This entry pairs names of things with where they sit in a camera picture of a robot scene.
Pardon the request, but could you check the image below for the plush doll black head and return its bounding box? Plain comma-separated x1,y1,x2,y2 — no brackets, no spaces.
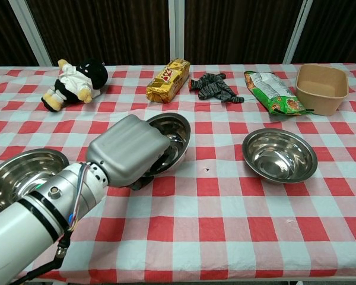
40,58,109,113

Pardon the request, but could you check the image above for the coloured wrist wire bundle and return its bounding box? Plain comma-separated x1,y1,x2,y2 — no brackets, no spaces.
14,162,93,285

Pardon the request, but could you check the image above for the white partition frame post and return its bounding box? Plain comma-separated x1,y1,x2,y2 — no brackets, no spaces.
282,0,314,64
8,0,53,68
168,0,186,65

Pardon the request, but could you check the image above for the brown paper box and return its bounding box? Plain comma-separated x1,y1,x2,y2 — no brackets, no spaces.
295,64,349,116

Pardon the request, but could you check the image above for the red white checkered tablecloth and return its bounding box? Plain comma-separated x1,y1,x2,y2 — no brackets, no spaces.
0,62,356,283

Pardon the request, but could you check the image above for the green snack bag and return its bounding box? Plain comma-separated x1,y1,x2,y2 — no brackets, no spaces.
244,70,315,116

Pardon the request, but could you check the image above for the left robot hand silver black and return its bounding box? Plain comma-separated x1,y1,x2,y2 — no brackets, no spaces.
85,114,180,192

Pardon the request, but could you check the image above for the golden biscuit pack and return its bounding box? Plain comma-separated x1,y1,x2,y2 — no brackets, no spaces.
145,58,191,104

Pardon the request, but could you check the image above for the stainless steel bowl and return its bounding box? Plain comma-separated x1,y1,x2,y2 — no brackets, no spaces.
242,128,319,183
0,148,70,214
145,112,193,176

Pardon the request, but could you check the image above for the grey knitted glove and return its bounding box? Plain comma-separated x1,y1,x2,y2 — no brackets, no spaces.
188,72,245,104

